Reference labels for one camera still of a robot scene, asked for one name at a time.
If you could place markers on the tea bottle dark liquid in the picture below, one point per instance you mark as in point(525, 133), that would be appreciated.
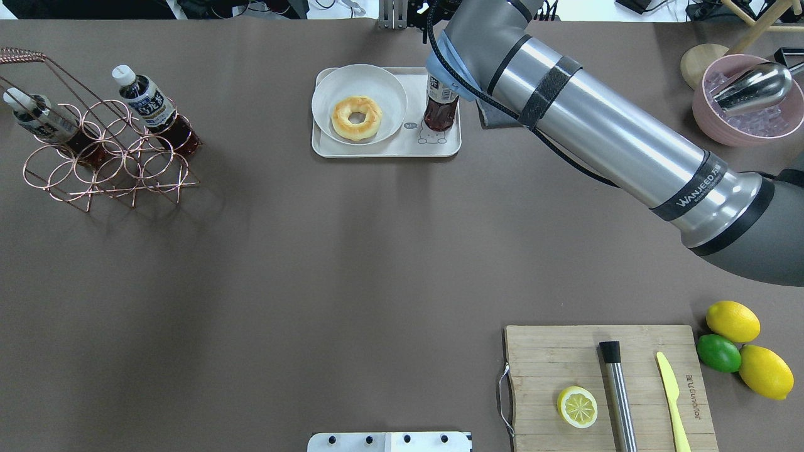
point(442, 102)

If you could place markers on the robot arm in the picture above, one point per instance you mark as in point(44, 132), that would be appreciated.
point(744, 223)

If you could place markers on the beige serving tray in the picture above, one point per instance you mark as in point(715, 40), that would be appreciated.
point(413, 138)

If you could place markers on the tea bottle rear rack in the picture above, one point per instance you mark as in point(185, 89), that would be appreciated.
point(156, 110)

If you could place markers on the tea bottle rack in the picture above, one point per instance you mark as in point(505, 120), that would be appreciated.
point(53, 124)
point(156, 110)

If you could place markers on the tea bottle front rack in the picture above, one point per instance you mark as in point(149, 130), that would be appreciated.
point(53, 124)

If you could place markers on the glazed donut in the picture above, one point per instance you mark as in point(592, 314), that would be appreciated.
point(357, 117)

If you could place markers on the grey folded cloth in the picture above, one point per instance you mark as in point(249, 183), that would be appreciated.
point(493, 118)

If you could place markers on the white plate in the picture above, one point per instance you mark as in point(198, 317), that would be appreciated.
point(360, 79)

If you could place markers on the wooden cutting board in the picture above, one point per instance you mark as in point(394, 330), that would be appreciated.
point(544, 360)

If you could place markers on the steel muddler black tip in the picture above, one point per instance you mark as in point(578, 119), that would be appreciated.
point(621, 410)

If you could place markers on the half lemon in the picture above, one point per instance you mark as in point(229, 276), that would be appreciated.
point(577, 407)

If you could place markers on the yellow plastic knife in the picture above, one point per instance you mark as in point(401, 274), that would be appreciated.
point(672, 393)

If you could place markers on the green lime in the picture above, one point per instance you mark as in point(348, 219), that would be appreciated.
point(719, 353)

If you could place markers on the pink bowl with ice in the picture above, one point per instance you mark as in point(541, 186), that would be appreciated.
point(743, 130)

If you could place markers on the steel ice scoop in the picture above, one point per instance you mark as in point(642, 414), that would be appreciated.
point(764, 85)

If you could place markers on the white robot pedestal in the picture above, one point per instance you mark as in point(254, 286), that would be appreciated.
point(437, 440)

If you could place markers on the copper wire bottle rack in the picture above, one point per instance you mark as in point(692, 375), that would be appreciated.
point(136, 162)

